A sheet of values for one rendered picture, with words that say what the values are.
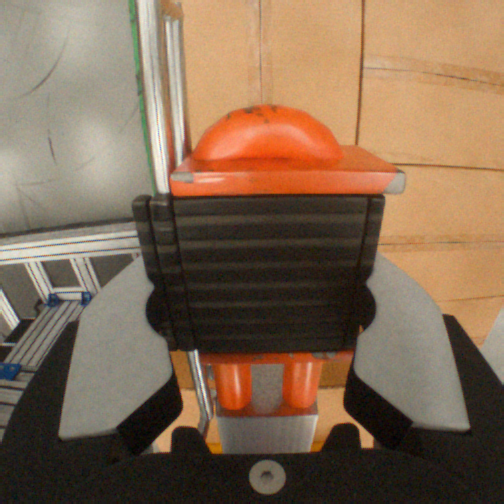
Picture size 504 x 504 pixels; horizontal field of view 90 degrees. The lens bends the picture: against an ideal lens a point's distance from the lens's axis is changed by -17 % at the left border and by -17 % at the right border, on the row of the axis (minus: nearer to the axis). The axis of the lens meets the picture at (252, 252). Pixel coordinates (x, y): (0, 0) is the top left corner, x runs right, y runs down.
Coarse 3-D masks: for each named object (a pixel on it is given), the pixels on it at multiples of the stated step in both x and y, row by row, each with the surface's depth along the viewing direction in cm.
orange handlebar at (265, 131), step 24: (240, 120) 10; (264, 120) 9; (288, 120) 9; (312, 120) 10; (216, 144) 10; (240, 144) 10; (264, 144) 10; (288, 144) 10; (312, 144) 10; (336, 144) 10; (216, 384) 16; (240, 384) 16; (288, 384) 16; (312, 384) 16; (240, 408) 17
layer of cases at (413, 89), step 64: (192, 0) 47; (256, 0) 47; (320, 0) 47; (384, 0) 46; (448, 0) 44; (192, 64) 53; (256, 64) 53; (320, 64) 53; (384, 64) 52; (448, 64) 51; (192, 128) 59; (384, 128) 58; (448, 128) 58; (448, 192) 65; (384, 256) 74; (448, 256) 74
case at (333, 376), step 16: (176, 352) 44; (176, 368) 41; (336, 368) 40; (192, 384) 39; (320, 384) 38; (336, 384) 38; (192, 400) 39; (320, 400) 39; (336, 400) 39; (192, 416) 41; (320, 416) 41; (336, 416) 41; (208, 432) 43; (320, 432) 43; (160, 448) 47
